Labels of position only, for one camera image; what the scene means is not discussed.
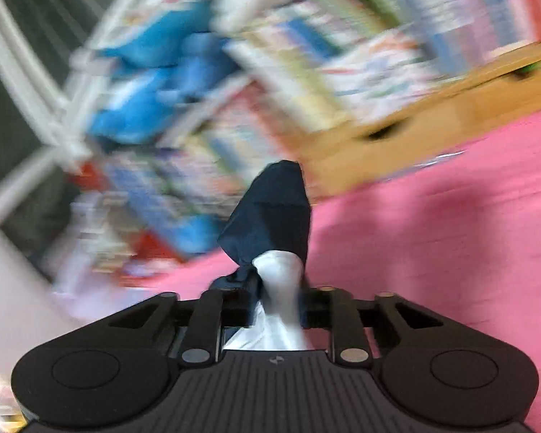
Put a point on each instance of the pink embroidered blanket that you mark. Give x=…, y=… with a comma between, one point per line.
x=462, y=239

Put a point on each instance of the navy white zip jacket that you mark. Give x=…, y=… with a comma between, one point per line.
x=267, y=237

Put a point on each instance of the small blue plush ball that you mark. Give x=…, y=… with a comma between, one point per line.
x=197, y=234

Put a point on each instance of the wooden drawer organizer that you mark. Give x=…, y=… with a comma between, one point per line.
x=492, y=96

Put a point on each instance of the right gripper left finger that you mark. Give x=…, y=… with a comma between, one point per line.
x=112, y=371

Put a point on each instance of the large blue plush toy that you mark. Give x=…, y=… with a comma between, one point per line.
x=163, y=59

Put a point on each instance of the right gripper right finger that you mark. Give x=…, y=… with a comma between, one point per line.
x=431, y=367

